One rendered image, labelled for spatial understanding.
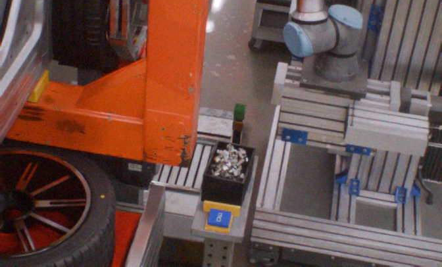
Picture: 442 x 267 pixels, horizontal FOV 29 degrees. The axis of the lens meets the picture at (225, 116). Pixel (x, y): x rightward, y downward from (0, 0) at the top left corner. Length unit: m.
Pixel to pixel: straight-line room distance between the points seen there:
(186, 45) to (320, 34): 0.43
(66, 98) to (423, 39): 1.22
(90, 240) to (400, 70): 1.23
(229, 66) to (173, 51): 1.78
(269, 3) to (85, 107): 1.74
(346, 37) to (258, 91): 1.49
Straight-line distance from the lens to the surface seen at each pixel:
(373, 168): 3.31
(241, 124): 2.97
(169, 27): 2.59
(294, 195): 3.31
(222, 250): 3.00
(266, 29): 4.43
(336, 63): 2.84
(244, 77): 4.32
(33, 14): 2.79
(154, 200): 2.95
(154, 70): 2.67
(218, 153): 2.93
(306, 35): 2.69
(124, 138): 2.86
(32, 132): 2.95
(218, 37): 4.63
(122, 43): 3.08
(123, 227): 3.02
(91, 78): 3.47
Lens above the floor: 2.35
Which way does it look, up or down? 36 degrees down
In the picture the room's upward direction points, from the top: 6 degrees clockwise
